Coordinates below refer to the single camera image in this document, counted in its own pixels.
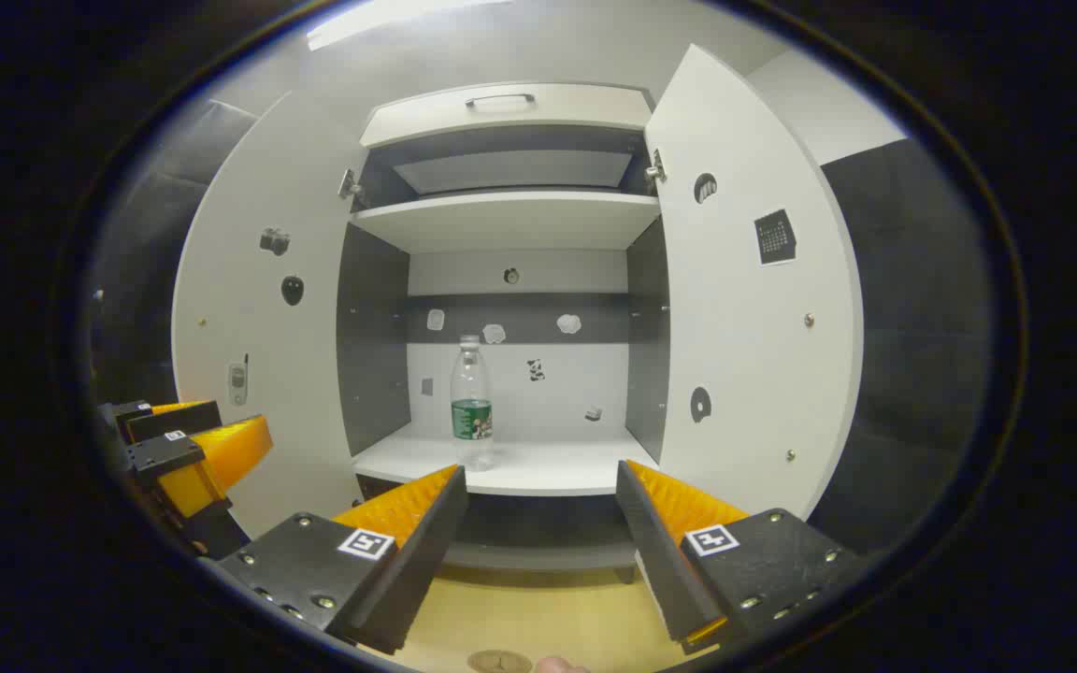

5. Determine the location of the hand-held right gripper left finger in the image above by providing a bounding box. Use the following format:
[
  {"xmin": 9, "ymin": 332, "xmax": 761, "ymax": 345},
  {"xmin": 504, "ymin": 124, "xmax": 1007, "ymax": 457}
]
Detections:
[{"xmin": 197, "ymin": 465, "xmax": 469, "ymax": 655}]

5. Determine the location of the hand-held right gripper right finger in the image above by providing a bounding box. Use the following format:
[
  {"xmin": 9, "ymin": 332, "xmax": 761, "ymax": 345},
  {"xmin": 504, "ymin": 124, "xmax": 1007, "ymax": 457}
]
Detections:
[{"xmin": 615, "ymin": 460, "xmax": 867, "ymax": 655}]

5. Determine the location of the clear plastic bottle green label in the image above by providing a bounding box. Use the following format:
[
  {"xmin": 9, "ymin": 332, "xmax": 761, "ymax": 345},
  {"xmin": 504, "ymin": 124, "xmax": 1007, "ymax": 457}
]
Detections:
[{"xmin": 450, "ymin": 335, "xmax": 495, "ymax": 471}]

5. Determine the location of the white cabinet shelf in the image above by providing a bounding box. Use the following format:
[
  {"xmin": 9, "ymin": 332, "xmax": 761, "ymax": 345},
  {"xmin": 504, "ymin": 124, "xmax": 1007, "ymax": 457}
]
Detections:
[
  {"xmin": 352, "ymin": 421, "xmax": 661, "ymax": 497},
  {"xmin": 350, "ymin": 190, "xmax": 663, "ymax": 253}
]

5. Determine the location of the white door with camera sticker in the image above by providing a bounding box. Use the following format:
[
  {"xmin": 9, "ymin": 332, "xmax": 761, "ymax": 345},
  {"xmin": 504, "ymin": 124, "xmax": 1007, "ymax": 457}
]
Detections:
[{"xmin": 169, "ymin": 92, "xmax": 371, "ymax": 538}]

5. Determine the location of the round brown coaster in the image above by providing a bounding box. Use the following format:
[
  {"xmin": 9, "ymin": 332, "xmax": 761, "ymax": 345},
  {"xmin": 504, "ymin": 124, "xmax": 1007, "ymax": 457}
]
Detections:
[{"xmin": 467, "ymin": 650, "xmax": 534, "ymax": 673}]

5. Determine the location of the white door with headphone sticker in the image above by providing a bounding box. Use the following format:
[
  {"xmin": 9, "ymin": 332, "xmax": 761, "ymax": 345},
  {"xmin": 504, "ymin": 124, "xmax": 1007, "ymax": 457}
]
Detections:
[{"xmin": 643, "ymin": 42, "xmax": 867, "ymax": 520}]

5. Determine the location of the white grey cabinet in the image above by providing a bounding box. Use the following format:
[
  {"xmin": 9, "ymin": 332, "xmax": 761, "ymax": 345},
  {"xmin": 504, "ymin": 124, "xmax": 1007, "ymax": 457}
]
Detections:
[{"xmin": 337, "ymin": 82, "xmax": 668, "ymax": 585}]

